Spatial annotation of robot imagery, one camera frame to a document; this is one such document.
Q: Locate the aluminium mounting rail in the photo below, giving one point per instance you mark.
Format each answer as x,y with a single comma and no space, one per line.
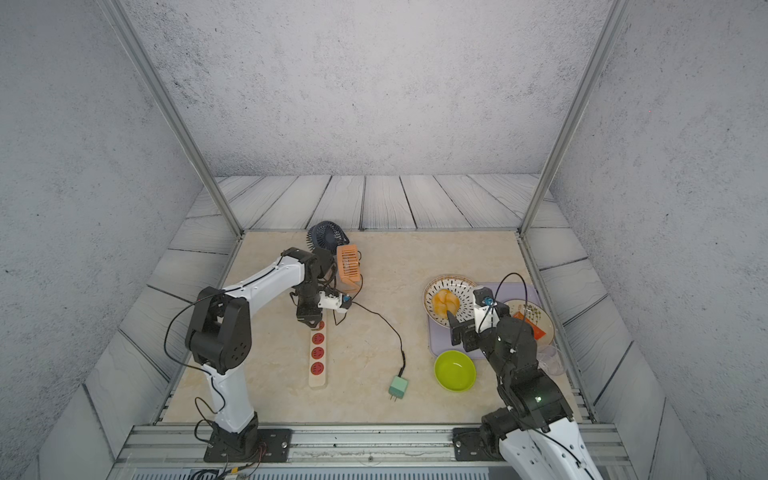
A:
177,447

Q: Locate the white red power strip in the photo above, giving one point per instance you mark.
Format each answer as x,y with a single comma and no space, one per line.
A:
318,353

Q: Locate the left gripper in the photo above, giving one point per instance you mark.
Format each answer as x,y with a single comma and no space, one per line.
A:
312,318

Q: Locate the red snack packet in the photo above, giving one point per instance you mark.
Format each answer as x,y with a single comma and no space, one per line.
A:
538,333

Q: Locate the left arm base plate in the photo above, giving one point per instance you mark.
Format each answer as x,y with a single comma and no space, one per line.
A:
250,446

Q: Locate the yellow bread roll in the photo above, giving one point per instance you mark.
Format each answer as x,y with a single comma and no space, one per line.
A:
445,302

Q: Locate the floral plate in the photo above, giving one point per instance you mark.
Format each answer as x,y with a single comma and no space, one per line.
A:
536,314

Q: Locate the green USB charger plug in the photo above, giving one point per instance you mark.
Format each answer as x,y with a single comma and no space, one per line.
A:
398,388

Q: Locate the lime green bowl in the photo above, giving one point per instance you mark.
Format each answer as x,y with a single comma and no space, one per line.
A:
455,371

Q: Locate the dark blue desk fan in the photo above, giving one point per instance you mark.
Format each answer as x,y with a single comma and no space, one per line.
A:
326,236

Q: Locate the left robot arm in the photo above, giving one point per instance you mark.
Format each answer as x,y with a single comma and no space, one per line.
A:
219,337

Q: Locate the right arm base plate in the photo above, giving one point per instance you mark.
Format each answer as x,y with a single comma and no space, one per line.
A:
474,444

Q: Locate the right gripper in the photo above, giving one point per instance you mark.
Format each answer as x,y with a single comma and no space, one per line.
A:
469,332

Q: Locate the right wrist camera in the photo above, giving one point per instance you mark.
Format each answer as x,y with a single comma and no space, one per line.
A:
484,309

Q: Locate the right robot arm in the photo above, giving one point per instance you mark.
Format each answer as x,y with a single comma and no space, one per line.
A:
535,431

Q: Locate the patterned plate with brown rim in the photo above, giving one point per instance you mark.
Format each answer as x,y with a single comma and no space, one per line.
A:
462,287

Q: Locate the orange desk fan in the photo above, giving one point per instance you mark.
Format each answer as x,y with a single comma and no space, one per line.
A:
348,268

